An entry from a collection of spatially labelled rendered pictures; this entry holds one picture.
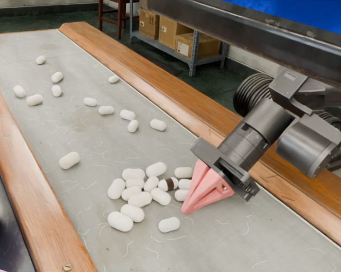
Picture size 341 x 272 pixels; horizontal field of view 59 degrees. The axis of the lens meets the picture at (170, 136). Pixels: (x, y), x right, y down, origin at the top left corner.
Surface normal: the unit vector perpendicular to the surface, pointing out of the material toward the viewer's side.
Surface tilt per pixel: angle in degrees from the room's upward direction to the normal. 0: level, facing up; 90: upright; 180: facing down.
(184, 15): 90
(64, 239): 0
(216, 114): 0
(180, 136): 0
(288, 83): 46
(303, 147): 59
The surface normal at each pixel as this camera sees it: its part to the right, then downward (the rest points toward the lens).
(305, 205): -0.52, -0.40
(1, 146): 0.07, -0.83
